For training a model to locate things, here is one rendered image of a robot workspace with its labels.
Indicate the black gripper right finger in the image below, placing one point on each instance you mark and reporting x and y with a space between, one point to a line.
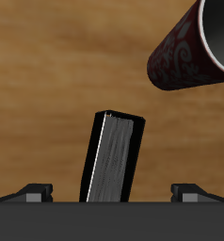
187 191

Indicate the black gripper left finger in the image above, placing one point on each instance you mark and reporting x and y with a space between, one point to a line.
35 191

